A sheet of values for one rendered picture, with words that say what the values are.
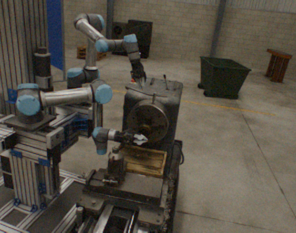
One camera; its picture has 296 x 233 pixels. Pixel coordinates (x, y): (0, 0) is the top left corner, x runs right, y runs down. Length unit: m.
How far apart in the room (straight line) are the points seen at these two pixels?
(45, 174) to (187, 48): 10.15
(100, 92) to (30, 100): 0.38
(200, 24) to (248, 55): 2.53
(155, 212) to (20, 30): 1.34
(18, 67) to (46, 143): 0.55
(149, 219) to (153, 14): 10.80
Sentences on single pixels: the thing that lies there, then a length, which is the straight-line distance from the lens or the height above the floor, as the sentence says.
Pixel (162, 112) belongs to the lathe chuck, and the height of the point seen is 1.19.
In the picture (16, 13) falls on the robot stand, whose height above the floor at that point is 1.77.
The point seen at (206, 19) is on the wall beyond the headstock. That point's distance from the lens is 11.58.
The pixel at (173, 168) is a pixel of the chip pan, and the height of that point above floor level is 0.54.
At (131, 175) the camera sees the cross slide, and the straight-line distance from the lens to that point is 1.46.
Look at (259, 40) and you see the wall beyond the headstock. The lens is 11.97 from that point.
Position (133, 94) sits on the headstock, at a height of 1.24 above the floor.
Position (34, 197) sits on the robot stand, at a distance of 2.32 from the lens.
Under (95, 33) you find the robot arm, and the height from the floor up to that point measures 1.70.
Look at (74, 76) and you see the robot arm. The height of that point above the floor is 1.35.
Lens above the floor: 1.86
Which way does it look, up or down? 23 degrees down
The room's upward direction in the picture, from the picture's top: 6 degrees clockwise
